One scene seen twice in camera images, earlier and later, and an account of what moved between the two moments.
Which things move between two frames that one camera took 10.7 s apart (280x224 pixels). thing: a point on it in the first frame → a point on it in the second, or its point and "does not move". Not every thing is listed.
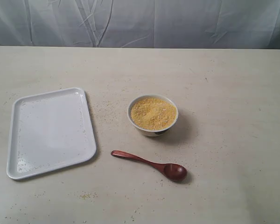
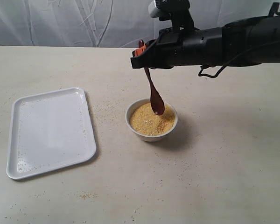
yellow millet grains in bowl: (153, 114) does not move
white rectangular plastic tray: (49, 130) does not move
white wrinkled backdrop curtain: (227, 24) does not move
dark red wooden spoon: (173, 171) → (157, 101)
